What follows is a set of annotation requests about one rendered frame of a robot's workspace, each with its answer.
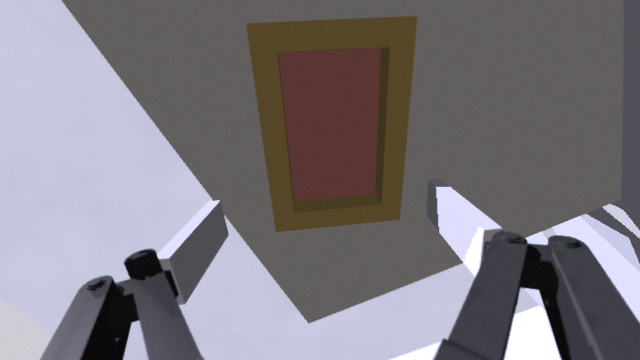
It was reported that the brown rectangular frame with red panel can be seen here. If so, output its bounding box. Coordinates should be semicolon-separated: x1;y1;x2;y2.
246;16;417;232

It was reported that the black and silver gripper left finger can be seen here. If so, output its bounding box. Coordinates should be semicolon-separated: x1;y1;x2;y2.
40;200;229;360

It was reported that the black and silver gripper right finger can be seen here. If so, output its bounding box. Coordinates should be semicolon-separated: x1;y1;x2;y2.
427;179;640;360

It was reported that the grey flat board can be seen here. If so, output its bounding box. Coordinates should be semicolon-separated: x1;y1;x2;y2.
61;0;624;324

